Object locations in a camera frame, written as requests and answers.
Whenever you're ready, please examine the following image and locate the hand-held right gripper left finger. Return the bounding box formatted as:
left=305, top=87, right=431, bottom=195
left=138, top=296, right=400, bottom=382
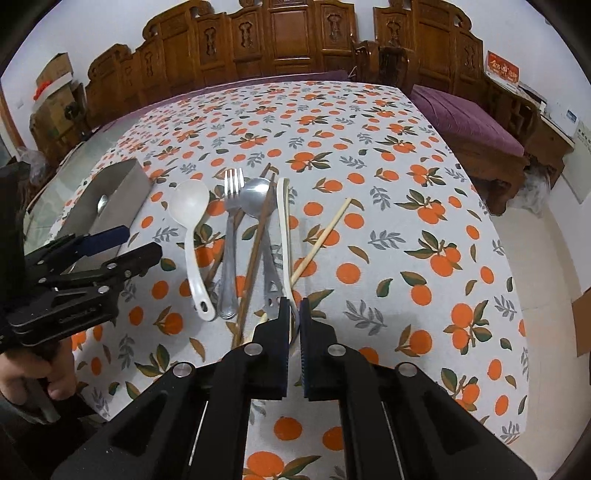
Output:
left=51, top=295, right=301, bottom=480

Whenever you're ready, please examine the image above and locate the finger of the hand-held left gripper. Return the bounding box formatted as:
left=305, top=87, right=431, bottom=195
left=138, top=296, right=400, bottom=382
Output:
left=39, top=242, right=163, bottom=298
left=25, top=225, right=131, bottom=274

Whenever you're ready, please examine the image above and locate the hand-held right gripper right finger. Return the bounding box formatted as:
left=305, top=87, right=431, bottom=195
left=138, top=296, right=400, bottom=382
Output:
left=298, top=298, right=536, bottom=480

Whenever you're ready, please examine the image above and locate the stainless steel container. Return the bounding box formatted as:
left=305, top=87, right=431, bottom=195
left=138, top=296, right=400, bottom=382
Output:
left=59, top=158, right=154, bottom=266

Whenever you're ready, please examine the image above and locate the dark wooden chopstick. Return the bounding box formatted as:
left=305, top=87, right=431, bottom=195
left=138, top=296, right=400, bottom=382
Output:
left=203, top=162, right=273, bottom=287
left=231, top=182, right=276, bottom=350

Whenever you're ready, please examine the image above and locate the wide white plastic spoon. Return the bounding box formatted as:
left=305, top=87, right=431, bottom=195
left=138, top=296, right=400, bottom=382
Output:
left=170, top=179, right=218, bottom=322

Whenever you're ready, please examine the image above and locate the metal fork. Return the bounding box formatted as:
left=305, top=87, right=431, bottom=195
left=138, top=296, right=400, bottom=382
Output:
left=218, top=167, right=245, bottom=320

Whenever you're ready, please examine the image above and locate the slim white plastic spoon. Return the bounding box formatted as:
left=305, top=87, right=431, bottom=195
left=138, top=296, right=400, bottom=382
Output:
left=276, top=176, right=301, bottom=344

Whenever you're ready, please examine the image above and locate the light bamboo chopstick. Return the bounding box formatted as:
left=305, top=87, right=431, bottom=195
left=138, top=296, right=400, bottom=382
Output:
left=253, top=198, right=352, bottom=326

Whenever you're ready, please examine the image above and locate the metal spoon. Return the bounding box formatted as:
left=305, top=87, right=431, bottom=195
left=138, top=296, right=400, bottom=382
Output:
left=239, top=176, right=293, bottom=324

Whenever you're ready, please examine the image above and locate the person's left hand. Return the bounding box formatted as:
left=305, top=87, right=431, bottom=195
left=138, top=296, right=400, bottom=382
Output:
left=0, top=339, right=77, bottom=402

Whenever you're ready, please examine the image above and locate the clear plastic bag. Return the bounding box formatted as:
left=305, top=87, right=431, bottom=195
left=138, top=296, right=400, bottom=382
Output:
left=18, top=147, right=47, bottom=185

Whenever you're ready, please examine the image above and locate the large cardboard box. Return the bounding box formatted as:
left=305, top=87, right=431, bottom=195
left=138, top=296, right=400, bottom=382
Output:
left=30, top=85, right=86, bottom=153

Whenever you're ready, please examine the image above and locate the small cardboard box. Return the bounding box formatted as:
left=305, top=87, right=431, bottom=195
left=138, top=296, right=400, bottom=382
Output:
left=36, top=52, right=75, bottom=90

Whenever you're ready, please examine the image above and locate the orange print tablecloth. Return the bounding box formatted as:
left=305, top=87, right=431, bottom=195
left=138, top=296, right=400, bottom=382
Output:
left=69, top=79, right=529, bottom=480

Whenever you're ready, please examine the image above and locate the wide purple seat cushion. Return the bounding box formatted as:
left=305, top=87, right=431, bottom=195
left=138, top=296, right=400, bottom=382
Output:
left=410, top=84, right=526, bottom=158

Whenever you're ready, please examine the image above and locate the flat cardboard sheet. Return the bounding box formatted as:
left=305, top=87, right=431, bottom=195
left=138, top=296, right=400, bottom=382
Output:
left=573, top=286, right=591, bottom=356

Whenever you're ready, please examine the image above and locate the dark wooden chair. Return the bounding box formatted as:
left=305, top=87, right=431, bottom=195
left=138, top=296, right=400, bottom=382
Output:
left=351, top=41, right=416, bottom=93

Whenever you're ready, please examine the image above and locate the wooden side table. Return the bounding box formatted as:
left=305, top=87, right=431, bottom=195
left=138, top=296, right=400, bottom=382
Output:
left=482, top=71, right=575, bottom=185

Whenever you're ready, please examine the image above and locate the short carved wooden bench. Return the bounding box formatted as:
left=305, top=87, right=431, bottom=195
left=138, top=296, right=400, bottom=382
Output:
left=353, top=0, right=527, bottom=215

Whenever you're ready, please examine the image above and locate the red gift box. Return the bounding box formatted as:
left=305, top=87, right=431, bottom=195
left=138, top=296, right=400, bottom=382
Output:
left=485, top=50, right=520, bottom=84

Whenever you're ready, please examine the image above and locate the white wall board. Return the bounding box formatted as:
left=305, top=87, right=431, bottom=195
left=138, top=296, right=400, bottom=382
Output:
left=561, top=124, right=591, bottom=204

